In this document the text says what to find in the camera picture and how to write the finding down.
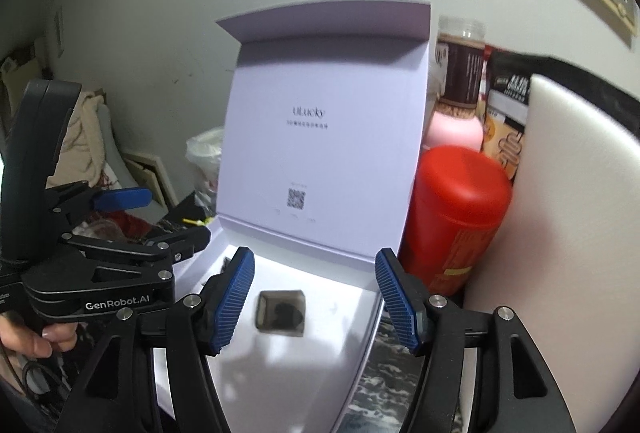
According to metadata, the person's left hand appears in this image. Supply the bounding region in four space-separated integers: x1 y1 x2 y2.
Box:
0 313 77 358

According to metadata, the red plaid scarf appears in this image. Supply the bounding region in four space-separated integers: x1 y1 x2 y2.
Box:
73 211 152 242

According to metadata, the beige fleece blanket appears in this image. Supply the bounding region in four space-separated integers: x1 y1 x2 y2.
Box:
47 92 105 188

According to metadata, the plastic cup in bag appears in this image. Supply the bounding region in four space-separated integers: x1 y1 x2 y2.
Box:
186 127 224 216

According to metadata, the red plastic canister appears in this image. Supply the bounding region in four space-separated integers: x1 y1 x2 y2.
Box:
398 145 512 297

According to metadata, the white foam board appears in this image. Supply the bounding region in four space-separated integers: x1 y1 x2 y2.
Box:
464 76 639 432

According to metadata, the pink bottle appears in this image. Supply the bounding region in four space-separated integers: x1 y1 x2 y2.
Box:
422 103 484 152

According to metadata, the white lavender gift box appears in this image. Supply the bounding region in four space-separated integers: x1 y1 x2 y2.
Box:
176 0 431 432

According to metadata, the brown-label clear jar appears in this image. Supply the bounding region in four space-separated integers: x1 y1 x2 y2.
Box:
435 16 486 109

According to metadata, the black snack pouch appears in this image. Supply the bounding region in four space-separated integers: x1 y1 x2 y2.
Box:
482 49 639 182

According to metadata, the leaning wooden picture frame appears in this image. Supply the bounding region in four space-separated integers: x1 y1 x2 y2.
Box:
122 150 179 209

